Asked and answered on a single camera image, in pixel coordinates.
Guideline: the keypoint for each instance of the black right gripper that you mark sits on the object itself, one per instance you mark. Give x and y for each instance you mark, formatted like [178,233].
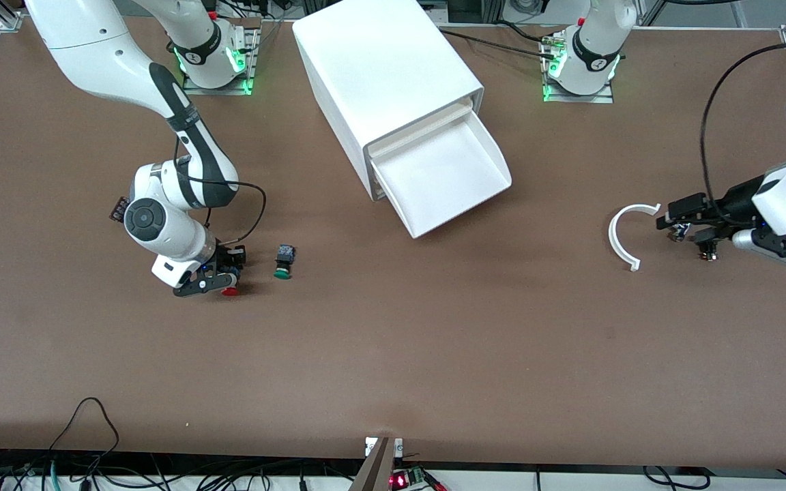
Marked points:
[232,257]

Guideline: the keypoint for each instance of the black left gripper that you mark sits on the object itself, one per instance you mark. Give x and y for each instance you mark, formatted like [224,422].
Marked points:
[735,202]

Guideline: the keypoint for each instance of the cream cabinet drawer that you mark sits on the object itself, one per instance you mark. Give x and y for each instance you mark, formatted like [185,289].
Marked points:
[419,129]
[441,170]

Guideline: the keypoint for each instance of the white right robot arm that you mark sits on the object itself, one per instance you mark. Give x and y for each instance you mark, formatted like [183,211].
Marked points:
[93,48]

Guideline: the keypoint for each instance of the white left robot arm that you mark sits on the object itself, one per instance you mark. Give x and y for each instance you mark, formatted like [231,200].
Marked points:
[598,41]

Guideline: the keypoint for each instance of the green push button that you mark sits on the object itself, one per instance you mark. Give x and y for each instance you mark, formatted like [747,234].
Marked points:
[284,262]

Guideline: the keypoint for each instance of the white drawer cabinet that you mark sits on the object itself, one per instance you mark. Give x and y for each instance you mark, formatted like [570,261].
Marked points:
[379,61]

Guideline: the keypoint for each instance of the white curved plastic arc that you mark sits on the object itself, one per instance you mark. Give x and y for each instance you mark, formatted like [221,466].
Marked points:
[613,235]

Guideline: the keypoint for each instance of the small black contact block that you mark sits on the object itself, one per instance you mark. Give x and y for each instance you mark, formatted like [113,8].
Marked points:
[118,208]

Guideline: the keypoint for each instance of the circuit board with red light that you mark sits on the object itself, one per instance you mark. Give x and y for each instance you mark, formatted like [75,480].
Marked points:
[406,479]

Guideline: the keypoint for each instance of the small black silver switch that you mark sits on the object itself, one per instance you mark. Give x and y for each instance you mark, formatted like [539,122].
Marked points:
[677,235]

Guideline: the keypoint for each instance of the black selector switch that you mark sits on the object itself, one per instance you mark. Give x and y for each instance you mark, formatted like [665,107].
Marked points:
[709,254]

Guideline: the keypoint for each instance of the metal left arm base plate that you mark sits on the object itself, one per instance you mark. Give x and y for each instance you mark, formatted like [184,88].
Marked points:
[598,99]

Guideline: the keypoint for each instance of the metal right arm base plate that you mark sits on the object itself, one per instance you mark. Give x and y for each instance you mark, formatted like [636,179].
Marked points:
[229,91]

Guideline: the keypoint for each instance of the grey wedge post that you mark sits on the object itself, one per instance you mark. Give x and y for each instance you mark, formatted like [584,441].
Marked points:
[376,470]

